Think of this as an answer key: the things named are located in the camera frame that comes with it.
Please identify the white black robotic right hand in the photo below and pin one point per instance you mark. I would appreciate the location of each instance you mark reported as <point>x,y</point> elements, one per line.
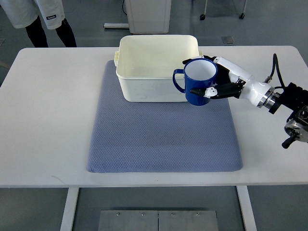
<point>233,81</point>

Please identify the blue mug white inside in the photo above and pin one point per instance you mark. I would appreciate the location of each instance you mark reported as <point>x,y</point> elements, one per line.
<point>199,74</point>

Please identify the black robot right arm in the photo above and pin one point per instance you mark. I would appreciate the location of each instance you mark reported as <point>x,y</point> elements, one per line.
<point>294,98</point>

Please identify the white plastic box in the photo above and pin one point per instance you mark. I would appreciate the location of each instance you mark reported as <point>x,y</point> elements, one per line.
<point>145,66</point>

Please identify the grey floor socket plate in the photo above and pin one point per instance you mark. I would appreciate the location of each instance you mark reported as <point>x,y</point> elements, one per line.
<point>228,40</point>

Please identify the wheeled chair legs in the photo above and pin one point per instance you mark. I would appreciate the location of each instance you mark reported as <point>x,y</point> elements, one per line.
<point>223,8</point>

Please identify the blue textured mat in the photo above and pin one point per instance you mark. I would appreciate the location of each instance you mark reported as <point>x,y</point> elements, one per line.
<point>160,137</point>

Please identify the right white table leg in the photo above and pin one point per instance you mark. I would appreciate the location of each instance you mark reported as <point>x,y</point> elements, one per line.
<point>246,208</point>

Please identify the white table leg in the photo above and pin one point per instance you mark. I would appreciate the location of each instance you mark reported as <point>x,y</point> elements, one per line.
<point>69,209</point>
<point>246,208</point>

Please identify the left white table leg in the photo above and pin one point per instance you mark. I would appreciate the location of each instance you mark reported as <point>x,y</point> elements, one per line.
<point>69,209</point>

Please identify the white cabinet pedestal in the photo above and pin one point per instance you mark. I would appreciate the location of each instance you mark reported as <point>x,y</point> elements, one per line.
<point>145,17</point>

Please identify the metal base plate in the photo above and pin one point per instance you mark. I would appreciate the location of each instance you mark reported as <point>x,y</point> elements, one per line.
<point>155,220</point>

